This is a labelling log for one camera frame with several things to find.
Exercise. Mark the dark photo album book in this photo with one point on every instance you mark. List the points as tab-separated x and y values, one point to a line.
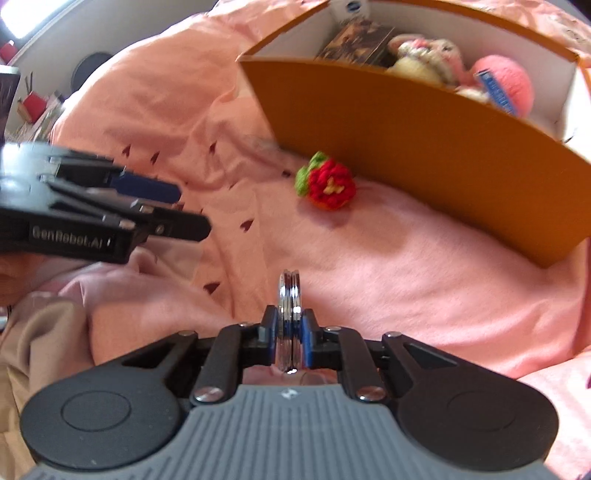
360	42

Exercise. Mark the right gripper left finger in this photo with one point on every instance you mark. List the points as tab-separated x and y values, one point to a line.
235	348

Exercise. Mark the silver round compact mirror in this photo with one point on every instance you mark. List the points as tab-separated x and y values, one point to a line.
288	338

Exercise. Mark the blue card pack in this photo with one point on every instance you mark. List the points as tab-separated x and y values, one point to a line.
496	92

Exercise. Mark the orange cardboard box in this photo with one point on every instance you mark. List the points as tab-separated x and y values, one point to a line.
525	182

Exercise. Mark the red crochet strawberry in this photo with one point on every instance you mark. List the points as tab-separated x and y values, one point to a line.
326	183

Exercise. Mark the crochet white bunny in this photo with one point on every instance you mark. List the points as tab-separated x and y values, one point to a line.
437	62

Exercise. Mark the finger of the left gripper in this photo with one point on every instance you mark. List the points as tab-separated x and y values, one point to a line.
138	186
171	223

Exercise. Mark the white Vaseline tube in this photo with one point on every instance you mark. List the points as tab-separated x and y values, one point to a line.
348	10

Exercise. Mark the pink bed duvet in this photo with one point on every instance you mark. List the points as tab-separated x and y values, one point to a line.
176	106

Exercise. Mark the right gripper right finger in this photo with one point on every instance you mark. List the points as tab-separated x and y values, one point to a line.
343	350

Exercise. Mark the pink fluffy pompom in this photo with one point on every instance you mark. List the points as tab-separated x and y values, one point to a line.
513	78

